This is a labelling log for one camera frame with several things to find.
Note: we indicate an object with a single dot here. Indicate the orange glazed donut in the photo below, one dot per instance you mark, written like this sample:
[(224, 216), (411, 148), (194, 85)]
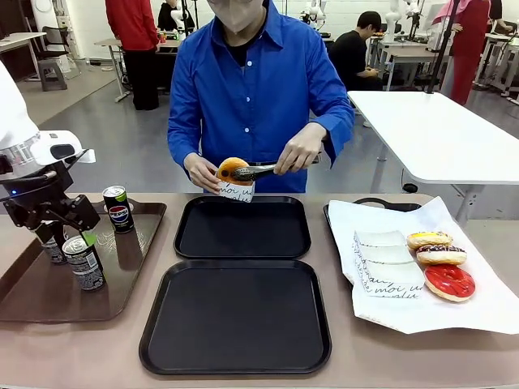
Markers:
[(239, 192), (231, 164)]

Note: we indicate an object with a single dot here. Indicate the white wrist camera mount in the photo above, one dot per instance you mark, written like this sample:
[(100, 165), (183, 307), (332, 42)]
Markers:
[(84, 156)]

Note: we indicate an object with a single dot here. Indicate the person's left hand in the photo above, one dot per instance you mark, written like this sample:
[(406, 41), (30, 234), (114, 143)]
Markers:
[(300, 148)]

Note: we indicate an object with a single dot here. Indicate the person in blue shirt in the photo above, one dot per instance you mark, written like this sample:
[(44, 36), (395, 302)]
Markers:
[(243, 105)]

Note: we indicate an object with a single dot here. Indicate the grey step stool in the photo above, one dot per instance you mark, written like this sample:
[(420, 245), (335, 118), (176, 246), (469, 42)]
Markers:
[(52, 75)]

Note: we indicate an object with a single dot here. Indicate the person's right forearm blue sleeve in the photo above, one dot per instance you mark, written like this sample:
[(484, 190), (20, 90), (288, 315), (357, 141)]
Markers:
[(182, 150)]

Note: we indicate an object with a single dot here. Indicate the black camera stand pole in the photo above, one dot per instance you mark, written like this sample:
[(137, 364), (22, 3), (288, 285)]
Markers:
[(440, 48)]

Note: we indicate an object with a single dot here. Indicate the metal serving tongs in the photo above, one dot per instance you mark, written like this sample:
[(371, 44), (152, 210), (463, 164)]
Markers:
[(259, 170)]

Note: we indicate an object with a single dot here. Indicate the person in red dress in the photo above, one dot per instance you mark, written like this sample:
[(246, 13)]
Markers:
[(466, 48)]

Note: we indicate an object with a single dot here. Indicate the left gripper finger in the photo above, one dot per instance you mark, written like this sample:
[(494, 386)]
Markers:
[(83, 210), (20, 215)]

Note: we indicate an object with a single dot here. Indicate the grey table with white legs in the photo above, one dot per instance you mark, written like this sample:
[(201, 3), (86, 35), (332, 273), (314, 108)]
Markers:
[(111, 44)]

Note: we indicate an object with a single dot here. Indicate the white paper sheet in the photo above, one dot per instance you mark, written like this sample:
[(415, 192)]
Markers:
[(405, 316)]

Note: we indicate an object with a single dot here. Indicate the chocolate frosted donut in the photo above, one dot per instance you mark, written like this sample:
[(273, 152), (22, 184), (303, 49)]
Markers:
[(442, 255)]

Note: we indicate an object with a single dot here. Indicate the brown plastic tray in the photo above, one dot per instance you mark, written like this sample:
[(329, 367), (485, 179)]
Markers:
[(48, 300)]

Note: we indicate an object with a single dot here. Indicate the person's right hand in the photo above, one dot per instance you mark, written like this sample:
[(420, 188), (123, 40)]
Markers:
[(200, 172)]

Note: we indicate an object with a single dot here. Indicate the light wooden table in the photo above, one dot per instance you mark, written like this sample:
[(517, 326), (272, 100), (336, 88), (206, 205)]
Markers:
[(20, 39)]

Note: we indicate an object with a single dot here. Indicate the person's left forearm blue sleeve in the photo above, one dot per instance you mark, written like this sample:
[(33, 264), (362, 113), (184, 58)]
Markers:
[(336, 129)]

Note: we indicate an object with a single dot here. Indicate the black Pepsi can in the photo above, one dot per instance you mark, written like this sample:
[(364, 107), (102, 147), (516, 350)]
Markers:
[(54, 251), (118, 210), (86, 267)]

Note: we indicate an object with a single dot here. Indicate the grey background work table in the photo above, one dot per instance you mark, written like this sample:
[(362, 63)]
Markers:
[(405, 50)]

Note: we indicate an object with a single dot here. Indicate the black square tray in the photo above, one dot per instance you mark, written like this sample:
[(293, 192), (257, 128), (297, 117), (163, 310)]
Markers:
[(235, 320), (243, 235)]

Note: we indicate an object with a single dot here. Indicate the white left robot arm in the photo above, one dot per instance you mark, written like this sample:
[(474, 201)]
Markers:
[(16, 121)]

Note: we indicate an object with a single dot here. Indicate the person in red top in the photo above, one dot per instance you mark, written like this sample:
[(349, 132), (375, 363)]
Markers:
[(134, 36)]

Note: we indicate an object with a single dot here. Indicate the red frosted donut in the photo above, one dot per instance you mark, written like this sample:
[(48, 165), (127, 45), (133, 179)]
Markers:
[(450, 281)]

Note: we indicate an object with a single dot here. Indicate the white folding table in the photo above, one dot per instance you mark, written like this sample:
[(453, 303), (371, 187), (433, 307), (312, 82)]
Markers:
[(438, 133)]

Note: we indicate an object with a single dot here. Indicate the yellow frosted donut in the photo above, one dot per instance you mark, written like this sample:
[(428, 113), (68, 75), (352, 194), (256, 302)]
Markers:
[(430, 240)]

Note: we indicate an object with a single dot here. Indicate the black office chair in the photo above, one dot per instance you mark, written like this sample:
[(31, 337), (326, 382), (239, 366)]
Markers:
[(57, 40)]

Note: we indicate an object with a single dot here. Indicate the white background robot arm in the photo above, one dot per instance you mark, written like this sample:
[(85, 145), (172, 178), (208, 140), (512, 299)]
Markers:
[(395, 20), (316, 10)]

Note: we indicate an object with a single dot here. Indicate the person in black clothes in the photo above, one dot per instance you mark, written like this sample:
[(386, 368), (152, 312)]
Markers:
[(167, 16)]

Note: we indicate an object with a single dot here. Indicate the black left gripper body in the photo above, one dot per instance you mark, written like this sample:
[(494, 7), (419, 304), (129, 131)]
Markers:
[(28, 188)]

